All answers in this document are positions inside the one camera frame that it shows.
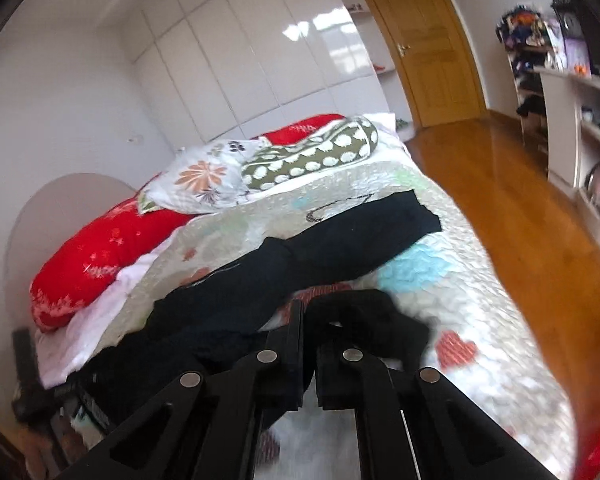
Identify white wardrobe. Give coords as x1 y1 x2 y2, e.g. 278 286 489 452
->
98 0 390 148

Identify shoe rack with clutter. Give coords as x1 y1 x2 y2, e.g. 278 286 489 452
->
495 4 564 155

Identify black television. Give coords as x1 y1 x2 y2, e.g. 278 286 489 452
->
570 0 600 75

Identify green hedgehog bolster pillow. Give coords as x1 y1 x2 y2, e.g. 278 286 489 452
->
242 116 379 192

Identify floral white pillow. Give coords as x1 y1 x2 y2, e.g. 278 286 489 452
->
136 138 271 216

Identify curved grey headboard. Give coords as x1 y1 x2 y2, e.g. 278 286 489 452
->
3 172 135 328

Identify heart patterned quilt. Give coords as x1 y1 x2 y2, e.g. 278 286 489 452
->
76 160 576 479

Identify wooden door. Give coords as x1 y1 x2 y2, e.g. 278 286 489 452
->
365 0 486 128

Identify white tv cabinet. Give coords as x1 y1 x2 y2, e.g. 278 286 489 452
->
535 67 600 246

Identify black pants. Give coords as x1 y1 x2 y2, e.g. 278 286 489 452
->
72 191 441 426

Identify red pillow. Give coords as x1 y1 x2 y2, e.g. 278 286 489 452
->
29 114 342 333

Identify purple desk clock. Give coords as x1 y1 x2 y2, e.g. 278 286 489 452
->
552 0 590 74

